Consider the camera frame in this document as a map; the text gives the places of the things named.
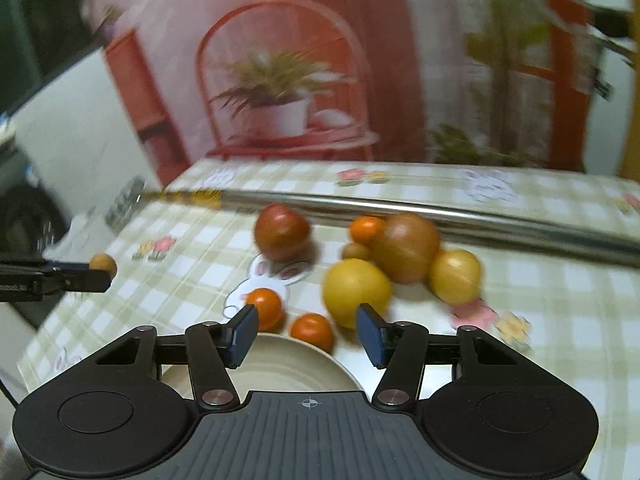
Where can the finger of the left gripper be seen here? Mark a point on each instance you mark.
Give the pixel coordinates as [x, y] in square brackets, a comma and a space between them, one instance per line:
[60, 276]

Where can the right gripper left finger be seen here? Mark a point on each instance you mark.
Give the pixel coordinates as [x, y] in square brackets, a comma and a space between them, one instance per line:
[212, 349]

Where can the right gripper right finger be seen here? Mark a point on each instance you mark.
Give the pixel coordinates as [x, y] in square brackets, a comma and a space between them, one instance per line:
[397, 348]

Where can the small brown longan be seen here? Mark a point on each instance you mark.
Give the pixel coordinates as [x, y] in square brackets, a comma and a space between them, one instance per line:
[355, 251]
[105, 263]

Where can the small orange tangerine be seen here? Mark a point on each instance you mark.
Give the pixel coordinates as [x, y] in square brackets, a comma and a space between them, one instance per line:
[314, 329]
[269, 307]

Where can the yellow lemon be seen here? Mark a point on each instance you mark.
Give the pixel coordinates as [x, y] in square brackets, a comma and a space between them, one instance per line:
[352, 282]

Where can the small yellow passion fruit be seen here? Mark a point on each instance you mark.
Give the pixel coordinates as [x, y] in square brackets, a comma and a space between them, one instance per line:
[456, 276]

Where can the large brown red apple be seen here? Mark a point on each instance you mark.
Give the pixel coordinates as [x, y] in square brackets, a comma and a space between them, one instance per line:
[407, 247]

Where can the washing machine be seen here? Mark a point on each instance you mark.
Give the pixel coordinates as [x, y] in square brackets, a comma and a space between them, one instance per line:
[31, 219]

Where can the beige ceramic plate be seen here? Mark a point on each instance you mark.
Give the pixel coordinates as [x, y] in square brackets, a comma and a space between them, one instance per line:
[280, 364]

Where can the dark red tomato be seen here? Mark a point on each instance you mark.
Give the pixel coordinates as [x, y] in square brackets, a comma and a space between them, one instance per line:
[281, 233]

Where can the printed room backdrop cloth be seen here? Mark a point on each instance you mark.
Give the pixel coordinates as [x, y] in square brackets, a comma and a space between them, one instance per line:
[469, 82]

